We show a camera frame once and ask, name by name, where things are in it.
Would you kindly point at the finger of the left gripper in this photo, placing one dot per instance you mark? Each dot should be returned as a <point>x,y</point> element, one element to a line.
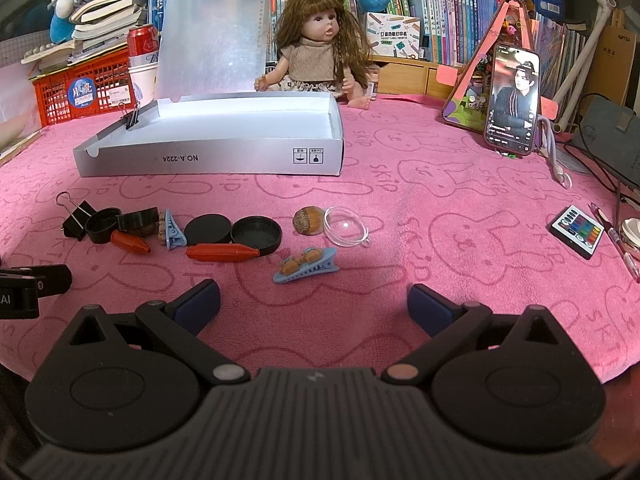
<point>41,281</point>

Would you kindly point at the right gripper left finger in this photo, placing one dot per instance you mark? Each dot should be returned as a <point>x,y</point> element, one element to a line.
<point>172,328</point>

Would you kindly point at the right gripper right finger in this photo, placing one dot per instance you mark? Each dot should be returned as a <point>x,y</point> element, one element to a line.
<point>453,330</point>

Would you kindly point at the large black binder clip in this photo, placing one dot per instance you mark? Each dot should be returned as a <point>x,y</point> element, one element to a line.
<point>74,226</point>

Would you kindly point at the black round lid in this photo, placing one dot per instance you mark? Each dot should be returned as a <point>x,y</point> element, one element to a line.
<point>142,223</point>
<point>208,229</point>

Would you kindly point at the clear plastic dome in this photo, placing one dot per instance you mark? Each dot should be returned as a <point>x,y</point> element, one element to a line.
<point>344,228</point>

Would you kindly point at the blue hair clip front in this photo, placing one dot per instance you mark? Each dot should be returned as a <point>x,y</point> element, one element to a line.
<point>312,261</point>

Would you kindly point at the brown walnut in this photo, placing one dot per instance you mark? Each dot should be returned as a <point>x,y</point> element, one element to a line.
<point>308,221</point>

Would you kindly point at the black round cap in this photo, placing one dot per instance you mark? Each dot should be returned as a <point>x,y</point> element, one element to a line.
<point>102,224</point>

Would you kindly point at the orange carrot toy long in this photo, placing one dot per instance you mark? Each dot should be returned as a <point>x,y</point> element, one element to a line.
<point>221,252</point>

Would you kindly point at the orange carrot toy small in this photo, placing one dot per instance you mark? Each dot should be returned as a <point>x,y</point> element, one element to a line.
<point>130,243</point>

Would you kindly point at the black flat round lid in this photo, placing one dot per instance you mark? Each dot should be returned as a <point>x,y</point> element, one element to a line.
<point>208,229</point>

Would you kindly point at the black round container base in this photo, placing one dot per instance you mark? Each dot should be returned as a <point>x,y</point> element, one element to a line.
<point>259,232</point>

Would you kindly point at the pink bunny table cloth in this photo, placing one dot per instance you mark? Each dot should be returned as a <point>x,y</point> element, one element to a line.
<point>441,210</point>

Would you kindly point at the small colourful remote control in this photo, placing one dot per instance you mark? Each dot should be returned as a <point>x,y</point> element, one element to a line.
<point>577,231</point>

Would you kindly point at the black binder clip on box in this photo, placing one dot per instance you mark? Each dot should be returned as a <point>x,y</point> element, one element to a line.
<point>130,117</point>

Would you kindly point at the pink pen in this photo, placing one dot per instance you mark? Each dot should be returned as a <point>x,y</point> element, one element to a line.
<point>616,240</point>

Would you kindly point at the red plastic basket left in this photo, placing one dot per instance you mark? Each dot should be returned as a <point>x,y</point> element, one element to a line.
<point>97,86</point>

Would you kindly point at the white shallow cardboard box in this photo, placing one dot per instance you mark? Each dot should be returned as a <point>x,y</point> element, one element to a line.
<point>291,133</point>

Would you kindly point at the smartphone with pink case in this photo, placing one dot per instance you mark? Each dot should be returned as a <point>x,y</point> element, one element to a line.
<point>513,100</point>

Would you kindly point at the pink triangular toy house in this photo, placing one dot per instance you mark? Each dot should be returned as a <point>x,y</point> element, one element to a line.
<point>467,105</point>

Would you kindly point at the white paper cup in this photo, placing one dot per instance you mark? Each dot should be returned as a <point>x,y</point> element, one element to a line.
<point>143,75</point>

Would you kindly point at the dark grey pouch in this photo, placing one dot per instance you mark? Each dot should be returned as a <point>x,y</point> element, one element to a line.
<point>610,133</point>

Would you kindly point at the blue plush toy left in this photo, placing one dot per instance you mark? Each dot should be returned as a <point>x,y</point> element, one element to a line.
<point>61,29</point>

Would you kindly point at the red soda can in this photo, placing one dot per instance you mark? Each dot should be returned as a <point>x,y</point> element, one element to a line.
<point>142,40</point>

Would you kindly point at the wooden drawer unit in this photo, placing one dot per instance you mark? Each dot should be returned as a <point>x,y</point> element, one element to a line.
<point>413,76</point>

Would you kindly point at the stack of books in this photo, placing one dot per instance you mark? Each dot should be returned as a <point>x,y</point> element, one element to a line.
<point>100,26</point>

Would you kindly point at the translucent clipboard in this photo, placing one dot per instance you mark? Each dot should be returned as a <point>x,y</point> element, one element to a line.
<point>211,47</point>

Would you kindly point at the white stationery box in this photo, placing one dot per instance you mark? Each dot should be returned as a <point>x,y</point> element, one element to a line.
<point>396,36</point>

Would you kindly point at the brown haired baby doll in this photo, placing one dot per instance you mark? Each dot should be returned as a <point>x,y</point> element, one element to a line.
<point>321,48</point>

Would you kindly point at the white plastic pipe frame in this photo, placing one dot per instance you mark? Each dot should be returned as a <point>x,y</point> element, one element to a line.
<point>576,78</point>

